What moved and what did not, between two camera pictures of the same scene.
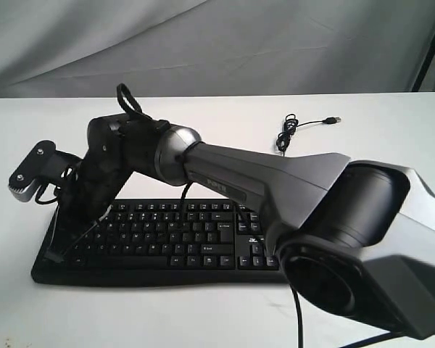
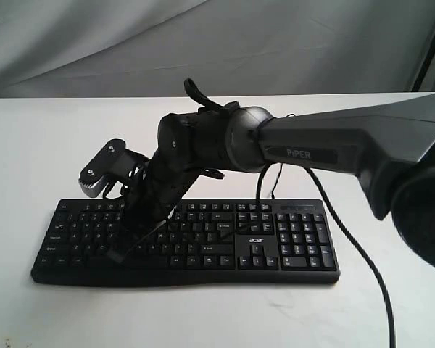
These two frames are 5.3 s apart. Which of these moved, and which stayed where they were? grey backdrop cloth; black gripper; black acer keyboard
Moved: black gripper
Stayed: black acer keyboard; grey backdrop cloth
